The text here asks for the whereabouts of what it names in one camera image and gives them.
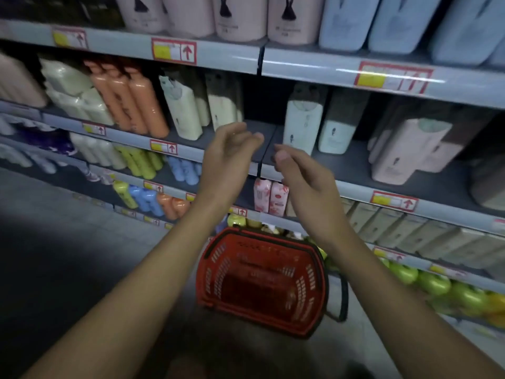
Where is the person's left hand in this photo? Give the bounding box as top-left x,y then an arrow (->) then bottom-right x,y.
196,122 -> 265,214

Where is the person's left forearm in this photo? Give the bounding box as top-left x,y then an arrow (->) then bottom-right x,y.
20,203 -> 234,379

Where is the group of small blue bottles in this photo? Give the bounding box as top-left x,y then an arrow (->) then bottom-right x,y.
166,155 -> 202,186

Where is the yellow bottle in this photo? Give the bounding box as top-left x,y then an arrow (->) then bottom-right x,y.
113,181 -> 139,210

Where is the row of small white bottles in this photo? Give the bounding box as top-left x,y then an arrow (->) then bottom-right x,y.
0,143 -> 58,175

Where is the person's right hand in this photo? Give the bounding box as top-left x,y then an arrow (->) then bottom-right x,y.
273,144 -> 350,243

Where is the person's right forearm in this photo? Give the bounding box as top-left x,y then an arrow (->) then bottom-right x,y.
314,229 -> 505,379

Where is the pink bottle with black rabbit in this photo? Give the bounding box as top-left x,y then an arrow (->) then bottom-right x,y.
162,0 -> 216,39
267,0 -> 325,46
212,0 -> 268,42
114,0 -> 167,34

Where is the gray metal shelf board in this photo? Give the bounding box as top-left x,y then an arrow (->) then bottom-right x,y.
260,43 -> 505,111
0,19 -> 263,75
0,100 -> 277,176
365,241 -> 505,294
260,128 -> 505,237

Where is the white bottle with dark cap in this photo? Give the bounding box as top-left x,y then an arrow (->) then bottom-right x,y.
282,84 -> 328,156
318,88 -> 370,154

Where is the white refill pack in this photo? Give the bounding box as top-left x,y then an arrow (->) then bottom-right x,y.
81,88 -> 115,126
39,59 -> 94,96
47,87 -> 91,121

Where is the group of white bottles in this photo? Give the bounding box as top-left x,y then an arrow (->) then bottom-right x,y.
70,132 -> 127,170

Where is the group of yellow-green bottles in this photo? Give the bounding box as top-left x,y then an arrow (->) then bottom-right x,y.
114,145 -> 165,180

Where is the group of purple bottles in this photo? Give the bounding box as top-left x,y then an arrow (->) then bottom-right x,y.
15,125 -> 78,157

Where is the red plastic shopping basket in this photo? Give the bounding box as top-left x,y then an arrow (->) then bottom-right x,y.
196,227 -> 350,339

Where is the row of dark bottles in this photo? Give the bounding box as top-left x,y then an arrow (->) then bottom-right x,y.
0,0 -> 124,29

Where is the pale pink refill pack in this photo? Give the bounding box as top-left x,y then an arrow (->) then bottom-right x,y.
0,53 -> 48,108

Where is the large pale pink bottle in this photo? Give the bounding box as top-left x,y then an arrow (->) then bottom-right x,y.
371,118 -> 453,185
469,154 -> 505,212
418,114 -> 491,173

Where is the pink floral pack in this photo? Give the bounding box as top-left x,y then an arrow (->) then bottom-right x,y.
254,178 -> 273,214
269,182 -> 290,217

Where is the wide red yellow price label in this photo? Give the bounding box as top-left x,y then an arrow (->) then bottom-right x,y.
354,61 -> 434,94

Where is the cream bottle with dark cap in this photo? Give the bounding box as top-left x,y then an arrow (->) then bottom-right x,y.
159,75 -> 204,141
205,71 -> 240,131

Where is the row of green bottles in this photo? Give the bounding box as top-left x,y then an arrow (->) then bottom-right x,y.
378,256 -> 505,329

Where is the row of beige boxes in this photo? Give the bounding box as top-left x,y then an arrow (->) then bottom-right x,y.
286,196 -> 505,273

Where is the light blue bottle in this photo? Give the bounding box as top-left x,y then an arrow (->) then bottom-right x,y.
429,0 -> 505,67
368,0 -> 443,55
319,0 -> 382,52

